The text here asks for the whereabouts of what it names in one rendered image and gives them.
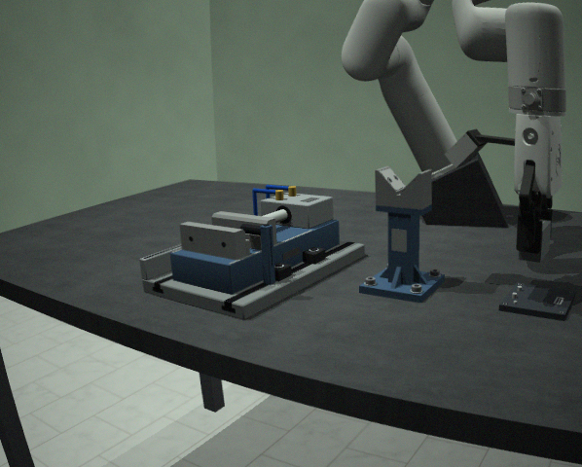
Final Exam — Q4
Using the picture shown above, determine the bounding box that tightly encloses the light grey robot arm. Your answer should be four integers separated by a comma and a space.
342, 0, 566, 179

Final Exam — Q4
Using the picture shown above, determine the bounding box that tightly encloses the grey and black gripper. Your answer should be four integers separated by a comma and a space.
509, 108, 566, 254

